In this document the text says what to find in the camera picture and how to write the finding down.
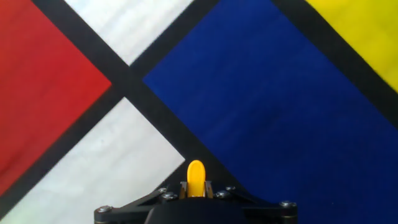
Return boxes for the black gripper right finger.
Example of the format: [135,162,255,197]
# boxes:
[205,180,299,224]

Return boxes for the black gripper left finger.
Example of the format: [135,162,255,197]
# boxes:
[94,180,187,224]

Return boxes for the yellow plastic bubble ring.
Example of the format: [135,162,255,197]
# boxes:
[186,159,206,198]

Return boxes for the colourful block-pattern cloth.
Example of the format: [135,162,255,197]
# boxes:
[0,0,398,224]

